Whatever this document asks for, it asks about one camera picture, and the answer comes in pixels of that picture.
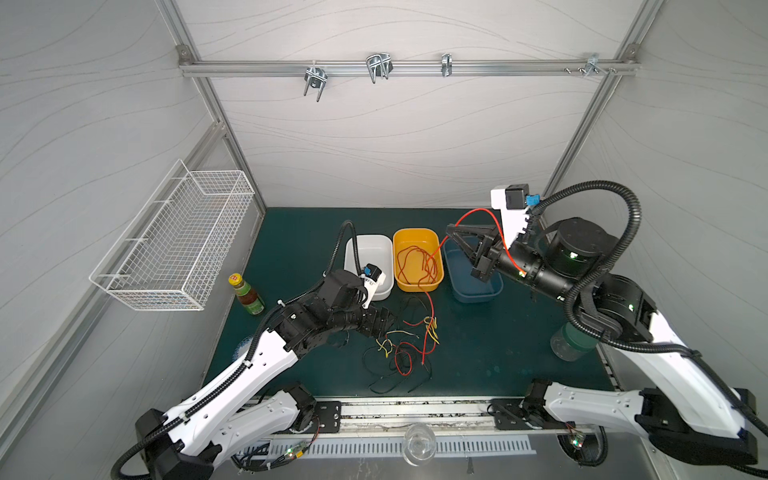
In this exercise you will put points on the green lidded glass jar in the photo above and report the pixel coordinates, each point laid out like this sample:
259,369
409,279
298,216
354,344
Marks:
570,344

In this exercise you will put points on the white vent grille strip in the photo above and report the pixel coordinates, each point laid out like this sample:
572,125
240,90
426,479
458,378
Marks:
456,446

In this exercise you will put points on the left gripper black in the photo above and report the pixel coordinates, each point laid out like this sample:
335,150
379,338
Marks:
380,328

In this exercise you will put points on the white plastic bin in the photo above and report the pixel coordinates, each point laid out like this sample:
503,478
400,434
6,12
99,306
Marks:
375,249

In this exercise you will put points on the metal u-bolt clamp left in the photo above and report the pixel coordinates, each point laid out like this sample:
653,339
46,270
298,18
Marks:
315,79

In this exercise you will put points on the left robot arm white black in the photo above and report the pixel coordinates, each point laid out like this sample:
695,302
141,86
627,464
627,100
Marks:
193,438

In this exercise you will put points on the metal bracket right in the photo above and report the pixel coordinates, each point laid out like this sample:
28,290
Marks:
591,67

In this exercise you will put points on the yellow plastic bin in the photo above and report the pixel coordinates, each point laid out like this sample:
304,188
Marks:
418,265

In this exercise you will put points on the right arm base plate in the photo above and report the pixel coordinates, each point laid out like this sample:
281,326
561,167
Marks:
513,414

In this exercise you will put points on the white wire basket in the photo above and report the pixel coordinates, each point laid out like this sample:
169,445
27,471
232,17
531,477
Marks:
170,254

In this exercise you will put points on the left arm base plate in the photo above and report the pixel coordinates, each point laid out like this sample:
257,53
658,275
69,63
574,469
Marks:
322,417

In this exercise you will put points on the metal clamp small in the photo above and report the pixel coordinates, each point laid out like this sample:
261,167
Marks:
446,65

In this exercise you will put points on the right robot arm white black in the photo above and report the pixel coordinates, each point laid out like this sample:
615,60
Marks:
689,412

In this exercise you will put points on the clear glass cup front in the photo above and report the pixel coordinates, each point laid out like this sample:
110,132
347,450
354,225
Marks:
419,445

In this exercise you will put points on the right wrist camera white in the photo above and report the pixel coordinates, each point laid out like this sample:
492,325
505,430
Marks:
513,202

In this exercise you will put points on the metal u-bolt clamp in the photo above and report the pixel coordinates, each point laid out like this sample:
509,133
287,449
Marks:
315,79
379,65

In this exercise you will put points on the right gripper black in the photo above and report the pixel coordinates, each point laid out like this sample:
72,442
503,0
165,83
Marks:
492,258

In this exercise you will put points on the aluminium crossbar rail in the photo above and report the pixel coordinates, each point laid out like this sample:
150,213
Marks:
401,68

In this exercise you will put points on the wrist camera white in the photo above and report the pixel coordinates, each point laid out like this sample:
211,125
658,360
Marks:
513,202
372,277

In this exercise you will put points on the blue plastic bin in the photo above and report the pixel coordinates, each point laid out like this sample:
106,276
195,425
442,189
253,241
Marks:
466,288

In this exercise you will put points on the sauce bottle yellow cap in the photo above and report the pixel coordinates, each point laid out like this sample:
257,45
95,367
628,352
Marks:
246,295

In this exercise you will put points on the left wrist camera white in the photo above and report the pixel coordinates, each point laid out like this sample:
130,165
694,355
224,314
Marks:
372,277

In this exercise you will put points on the metal u-bolt clamp middle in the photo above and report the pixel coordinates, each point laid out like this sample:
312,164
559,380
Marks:
379,65

